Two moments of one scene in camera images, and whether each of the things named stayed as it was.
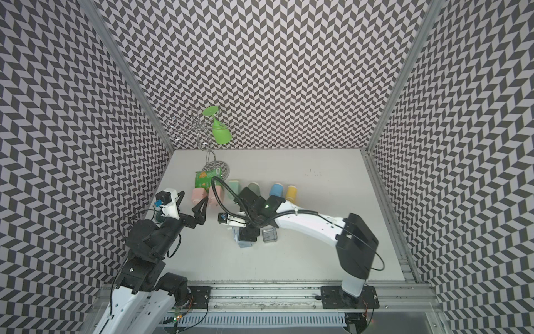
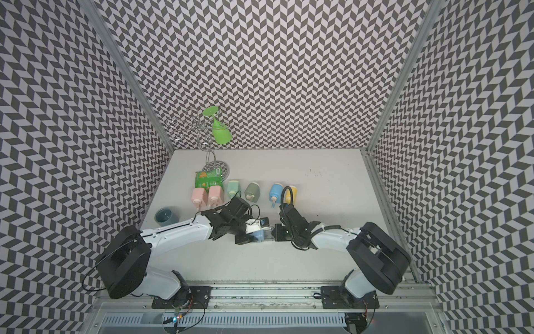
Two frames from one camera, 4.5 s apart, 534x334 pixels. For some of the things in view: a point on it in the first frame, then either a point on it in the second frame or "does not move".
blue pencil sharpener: x=277 y=189 does not move
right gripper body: x=252 y=227 -> x=283 y=234
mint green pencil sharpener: x=234 y=185 does not move
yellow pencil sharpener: x=292 y=194 does not move
